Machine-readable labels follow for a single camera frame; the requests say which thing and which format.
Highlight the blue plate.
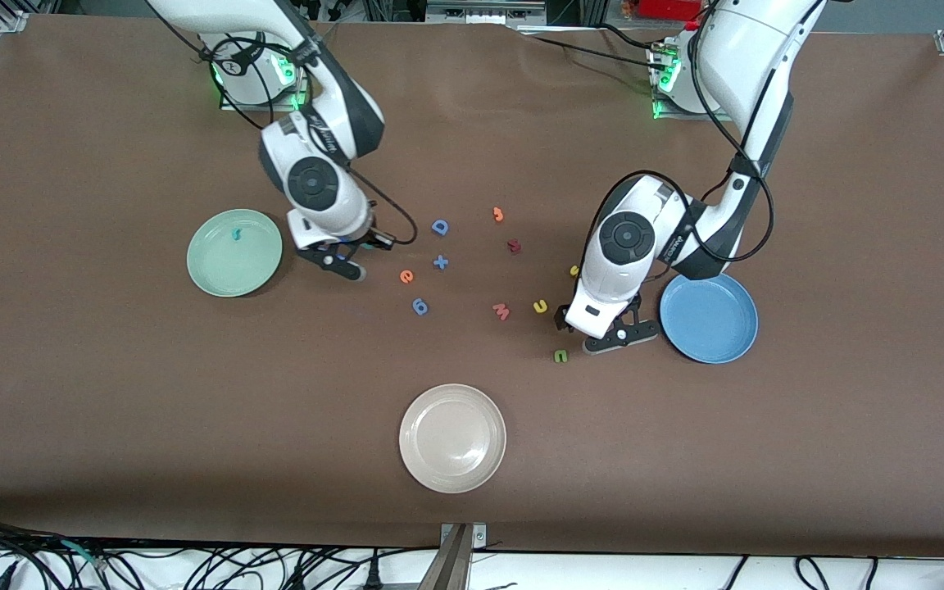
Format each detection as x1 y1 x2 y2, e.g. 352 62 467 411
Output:
659 272 760 365

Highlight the beige plate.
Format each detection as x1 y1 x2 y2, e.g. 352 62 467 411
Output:
398 383 508 494

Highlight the black table cable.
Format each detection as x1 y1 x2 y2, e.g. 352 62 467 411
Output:
591 23 657 50
513 31 669 75

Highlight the small metal bracket plate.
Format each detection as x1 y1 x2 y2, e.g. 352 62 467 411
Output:
439 522 488 550

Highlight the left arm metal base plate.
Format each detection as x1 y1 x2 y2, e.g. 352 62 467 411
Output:
648 41 737 122

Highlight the metal frame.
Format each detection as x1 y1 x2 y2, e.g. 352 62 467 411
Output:
425 0 548 27

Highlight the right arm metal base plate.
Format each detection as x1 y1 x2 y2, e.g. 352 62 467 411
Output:
220 33 313 112

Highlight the red box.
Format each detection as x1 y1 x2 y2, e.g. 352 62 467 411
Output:
634 0 704 22

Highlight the teal floor cable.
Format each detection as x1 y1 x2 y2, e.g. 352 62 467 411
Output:
61 538 104 569

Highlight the mint green plate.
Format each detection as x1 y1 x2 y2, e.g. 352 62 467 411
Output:
186 208 284 298

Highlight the aluminium profile bar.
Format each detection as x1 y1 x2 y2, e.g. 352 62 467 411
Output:
418 524 474 590

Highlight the black floor cable with plug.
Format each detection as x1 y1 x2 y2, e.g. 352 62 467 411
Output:
292 547 407 590

